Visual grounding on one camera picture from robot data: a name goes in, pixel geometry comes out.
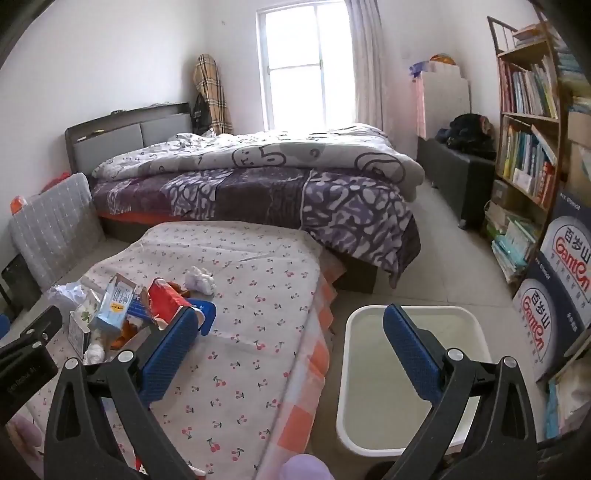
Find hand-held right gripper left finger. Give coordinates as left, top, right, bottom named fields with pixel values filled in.
left=44, top=305, right=218, bottom=480

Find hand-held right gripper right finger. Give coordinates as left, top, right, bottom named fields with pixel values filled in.
left=382, top=303, right=539, bottom=480

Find white plastic bin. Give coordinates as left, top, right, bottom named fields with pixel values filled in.
left=336, top=305, right=494, bottom=459

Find red snack packet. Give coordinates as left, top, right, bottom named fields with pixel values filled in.
left=147, top=278, right=191, bottom=331

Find dark blue box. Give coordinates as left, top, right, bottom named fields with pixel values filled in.
left=187, top=299, right=218, bottom=337

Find light blue carton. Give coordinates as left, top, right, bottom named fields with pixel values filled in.
left=90, top=273, right=139, bottom=334

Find white plastic wrap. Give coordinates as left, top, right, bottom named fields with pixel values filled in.
left=48, top=282, right=88, bottom=311

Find crumpled white tissue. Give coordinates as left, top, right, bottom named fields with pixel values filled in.
left=185, top=266, right=216, bottom=294

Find small white tissue lump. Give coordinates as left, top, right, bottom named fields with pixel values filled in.
left=85, top=332, right=108, bottom=363

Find white clover print box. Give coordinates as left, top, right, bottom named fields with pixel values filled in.
left=68, top=295, right=100, bottom=361

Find cherry print tablecloth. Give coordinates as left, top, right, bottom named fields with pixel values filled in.
left=28, top=222, right=324, bottom=480

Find black flat item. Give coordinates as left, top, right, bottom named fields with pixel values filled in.
left=0, top=253, right=43, bottom=311

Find orange checked cloth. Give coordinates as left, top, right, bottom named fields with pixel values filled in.
left=249, top=251, right=348, bottom=480

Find stack of flat books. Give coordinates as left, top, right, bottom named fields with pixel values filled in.
left=485, top=203, right=542, bottom=285

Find lavender rounded object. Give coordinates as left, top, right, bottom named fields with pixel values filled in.
left=281, top=455, right=329, bottom=480

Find black bench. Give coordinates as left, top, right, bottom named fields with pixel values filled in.
left=417, top=136, right=498, bottom=228

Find purple patterned blanket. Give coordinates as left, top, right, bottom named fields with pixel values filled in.
left=90, top=166, right=422, bottom=289

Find red item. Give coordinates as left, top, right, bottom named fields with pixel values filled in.
left=41, top=172, right=73, bottom=193

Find bed with patterned quilts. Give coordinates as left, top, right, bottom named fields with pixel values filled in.
left=65, top=102, right=422, bottom=296

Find row of colourful books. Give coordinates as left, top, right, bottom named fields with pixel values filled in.
left=501, top=124, right=557, bottom=208

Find dark bag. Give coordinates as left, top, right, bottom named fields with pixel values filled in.
left=445, top=113, right=498, bottom=160

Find white cartoon print quilt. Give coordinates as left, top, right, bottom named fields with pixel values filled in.
left=91, top=124, right=426, bottom=202

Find pink cloth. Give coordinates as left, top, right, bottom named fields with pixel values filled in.
left=411, top=76, right=428, bottom=139

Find black hanging bag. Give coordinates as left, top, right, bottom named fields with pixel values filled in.
left=191, top=92, right=211, bottom=134

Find white cabinet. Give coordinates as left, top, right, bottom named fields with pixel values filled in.
left=422, top=62, right=472, bottom=139

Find plaid cloth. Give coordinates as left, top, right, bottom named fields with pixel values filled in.
left=193, top=54, right=234, bottom=136

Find brown cardboard box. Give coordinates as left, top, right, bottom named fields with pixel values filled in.
left=566, top=97, right=591, bottom=195

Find wooden bookshelf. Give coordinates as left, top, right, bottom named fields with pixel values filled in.
left=482, top=16, right=570, bottom=288

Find white curtain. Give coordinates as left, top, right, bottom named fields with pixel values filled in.
left=344, top=0, right=394, bottom=139

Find row of upright books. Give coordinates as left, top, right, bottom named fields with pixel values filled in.
left=501, top=55, right=559, bottom=119

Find window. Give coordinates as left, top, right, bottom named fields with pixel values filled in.
left=255, top=0, right=359, bottom=133

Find pile of pale books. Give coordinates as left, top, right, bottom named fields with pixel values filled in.
left=554, top=37, right=591, bottom=95

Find books lying on shelf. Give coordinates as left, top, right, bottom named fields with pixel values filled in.
left=512, top=23, right=551, bottom=47

